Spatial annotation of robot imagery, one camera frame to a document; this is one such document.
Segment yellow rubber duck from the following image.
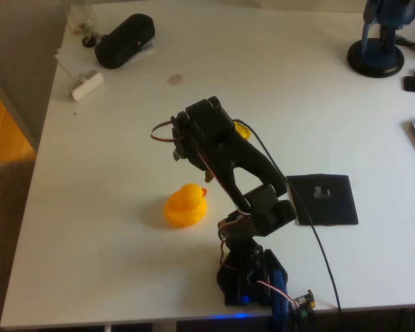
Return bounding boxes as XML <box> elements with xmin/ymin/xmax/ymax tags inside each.
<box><xmin>163</xmin><ymin>183</ymin><xmax>208</xmax><ymax>229</ymax></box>

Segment black square mat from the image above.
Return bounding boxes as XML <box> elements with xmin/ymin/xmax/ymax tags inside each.
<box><xmin>286</xmin><ymin>174</ymin><xmax>360</xmax><ymax>228</ymax></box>

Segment white power bank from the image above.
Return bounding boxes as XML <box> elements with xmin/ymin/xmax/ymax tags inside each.
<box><xmin>68</xmin><ymin>70</ymin><xmax>104</xmax><ymax>102</ymax></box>

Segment black oblong zip case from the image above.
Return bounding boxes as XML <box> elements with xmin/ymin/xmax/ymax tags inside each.
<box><xmin>94</xmin><ymin>12</ymin><xmax>156</xmax><ymax>70</ymax></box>

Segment white paper sheets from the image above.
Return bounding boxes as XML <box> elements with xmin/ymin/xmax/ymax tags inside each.
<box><xmin>54</xmin><ymin>34</ymin><xmax>157</xmax><ymax>75</ymax></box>

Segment blue table clamp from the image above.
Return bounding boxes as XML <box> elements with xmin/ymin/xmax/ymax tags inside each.
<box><xmin>269</xmin><ymin>269</ymin><xmax>293</xmax><ymax>332</ymax></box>

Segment small controller board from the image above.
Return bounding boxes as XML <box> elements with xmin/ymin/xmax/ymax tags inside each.
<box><xmin>292</xmin><ymin>289</ymin><xmax>316</xmax><ymax>319</ymax></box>

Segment clear cola bottle red label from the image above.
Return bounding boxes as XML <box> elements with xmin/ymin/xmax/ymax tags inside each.
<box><xmin>66</xmin><ymin>0</ymin><xmax>103</xmax><ymax>48</ymax></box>

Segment blue microphone on round base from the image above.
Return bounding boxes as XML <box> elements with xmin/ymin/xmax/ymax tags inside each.
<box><xmin>347</xmin><ymin>0</ymin><xmax>415</xmax><ymax>79</ymax></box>

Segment red white black servo wire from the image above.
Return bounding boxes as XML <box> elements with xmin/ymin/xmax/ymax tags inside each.
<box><xmin>151</xmin><ymin>119</ymin><xmax>252</xmax><ymax>214</ymax></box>

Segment camera wrapped in yellow tape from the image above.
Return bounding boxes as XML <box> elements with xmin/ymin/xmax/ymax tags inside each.
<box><xmin>233</xmin><ymin>120</ymin><xmax>252</xmax><ymax>142</ymax></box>

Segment dark camera cable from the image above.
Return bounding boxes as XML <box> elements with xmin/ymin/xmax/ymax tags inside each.
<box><xmin>233</xmin><ymin>118</ymin><xmax>343</xmax><ymax>314</ymax></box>

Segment white red board wire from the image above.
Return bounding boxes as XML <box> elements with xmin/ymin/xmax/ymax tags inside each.
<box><xmin>248</xmin><ymin>269</ymin><xmax>298</xmax><ymax>308</ymax></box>

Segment black microphone cable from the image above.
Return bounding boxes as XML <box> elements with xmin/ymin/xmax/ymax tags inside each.
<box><xmin>396</xmin><ymin>34</ymin><xmax>415</xmax><ymax>58</ymax></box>

